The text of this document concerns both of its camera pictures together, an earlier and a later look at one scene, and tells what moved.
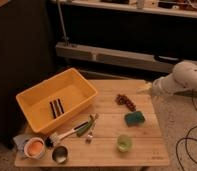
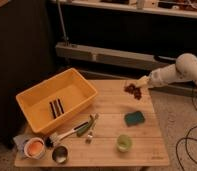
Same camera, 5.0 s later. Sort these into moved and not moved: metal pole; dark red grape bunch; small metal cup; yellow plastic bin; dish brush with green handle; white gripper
Moved: white gripper; dark red grape bunch
Not moved: yellow plastic bin; dish brush with green handle; small metal cup; metal pole
